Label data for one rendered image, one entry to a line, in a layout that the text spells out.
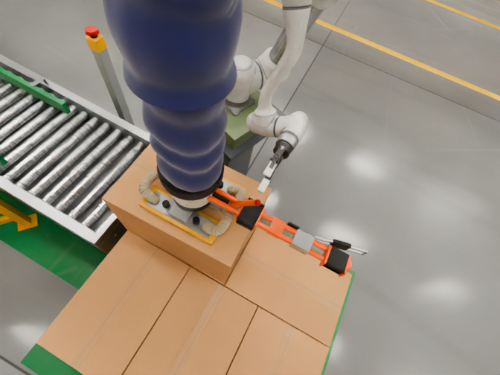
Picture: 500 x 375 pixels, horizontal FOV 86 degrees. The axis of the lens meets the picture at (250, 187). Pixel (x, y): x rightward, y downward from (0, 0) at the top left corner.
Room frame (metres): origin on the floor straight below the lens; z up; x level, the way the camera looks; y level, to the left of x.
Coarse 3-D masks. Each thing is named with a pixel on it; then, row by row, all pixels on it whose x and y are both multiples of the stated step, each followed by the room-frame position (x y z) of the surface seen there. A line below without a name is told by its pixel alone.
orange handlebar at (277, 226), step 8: (216, 192) 0.45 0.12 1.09; (224, 192) 0.46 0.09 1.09; (208, 200) 0.41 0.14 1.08; (216, 200) 0.41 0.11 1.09; (232, 200) 0.44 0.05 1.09; (224, 208) 0.40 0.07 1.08; (232, 208) 0.40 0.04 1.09; (264, 216) 0.41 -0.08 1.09; (264, 224) 0.38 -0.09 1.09; (272, 224) 0.39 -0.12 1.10; (280, 224) 0.39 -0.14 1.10; (272, 232) 0.35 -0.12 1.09; (280, 232) 0.36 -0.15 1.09; (288, 240) 0.34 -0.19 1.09; (320, 248) 0.35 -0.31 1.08; (312, 256) 0.32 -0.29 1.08; (320, 256) 0.32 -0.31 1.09
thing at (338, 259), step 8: (328, 248) 0.36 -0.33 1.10; (336, 248) 0.36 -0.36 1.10; (328, 256) 0.32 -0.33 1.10; (336, 256) 0.33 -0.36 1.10; (344, 256) 0.34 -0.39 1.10; (320, 264) 0.30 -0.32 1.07; (328, 264) 0.30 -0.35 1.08; (336, 264) 0.30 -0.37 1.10; (344, 264) 0.31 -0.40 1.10; (336, 272) 0.29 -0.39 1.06; (344, 272) 0.28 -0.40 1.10
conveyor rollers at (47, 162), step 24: (0, 96) 0.94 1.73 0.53; (0, 120) 0.77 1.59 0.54; (24, 120) 0.82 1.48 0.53; (72, 120) 0.91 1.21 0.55; (96, 120) 0.97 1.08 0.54; (0, 144) 0.61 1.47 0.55; (24, 144) 0.65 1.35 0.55; (48, 144) 0.70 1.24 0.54; (72, 144) 0.75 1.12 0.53; (120, 144) 0.84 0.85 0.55; (0, 168) 0.48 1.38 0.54; (24, 168) 0.52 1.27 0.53; (96, 168) 0.64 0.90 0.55; (120, 168) 0.68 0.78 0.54; (48, 192) 0.42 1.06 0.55; (72, 192) 0.46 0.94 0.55; (96, 192) 0.50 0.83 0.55; (72, 216) 0.33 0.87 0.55; (96, 216) 0.37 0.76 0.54
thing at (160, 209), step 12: (156, 192) 0.43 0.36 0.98; (144, 204) 0.36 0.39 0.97; (156, 204) 0.38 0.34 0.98; (168, 204) 0.38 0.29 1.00; (168, 216) 0.34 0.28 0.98; (192, 216) 0.37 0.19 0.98; (204, 216) 0.39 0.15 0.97; (180, 228) 0.31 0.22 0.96; (192, 228) 0.32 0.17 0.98; (204, 240) 0.29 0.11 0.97
